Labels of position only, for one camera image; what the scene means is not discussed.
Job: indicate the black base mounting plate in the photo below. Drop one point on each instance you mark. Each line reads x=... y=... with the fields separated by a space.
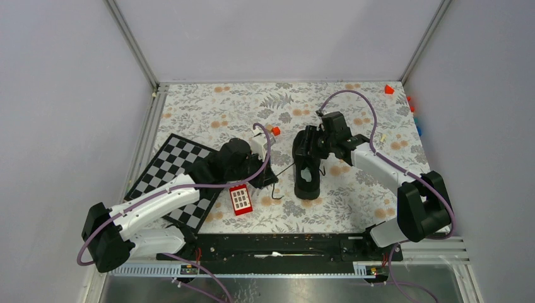
x=303 y=251

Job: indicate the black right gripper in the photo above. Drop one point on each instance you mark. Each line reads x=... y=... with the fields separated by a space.
x=311 y=134

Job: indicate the grey slotted cable duct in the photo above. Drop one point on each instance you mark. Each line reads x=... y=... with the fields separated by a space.
x=184 y=270

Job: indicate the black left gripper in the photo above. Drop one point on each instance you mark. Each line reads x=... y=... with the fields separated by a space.
x=265 y=178

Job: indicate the black sneaker shoe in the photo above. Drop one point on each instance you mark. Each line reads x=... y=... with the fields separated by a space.
x=306 y=171

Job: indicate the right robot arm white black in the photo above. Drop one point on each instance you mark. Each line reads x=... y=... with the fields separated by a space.
x=423 y=206

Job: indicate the small red cube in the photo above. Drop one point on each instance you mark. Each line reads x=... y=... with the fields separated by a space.
x=276 y=131

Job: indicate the floral patterned table mat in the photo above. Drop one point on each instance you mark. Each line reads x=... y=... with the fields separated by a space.
x=350 y=199

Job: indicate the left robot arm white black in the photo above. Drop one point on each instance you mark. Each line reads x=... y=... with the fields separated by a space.
x=113 y=235

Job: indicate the orange red toy piece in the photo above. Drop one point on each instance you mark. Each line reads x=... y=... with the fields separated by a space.
x=411 y=104

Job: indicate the red toy calculator block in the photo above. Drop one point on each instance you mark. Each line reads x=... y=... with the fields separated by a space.
x=240 y=198

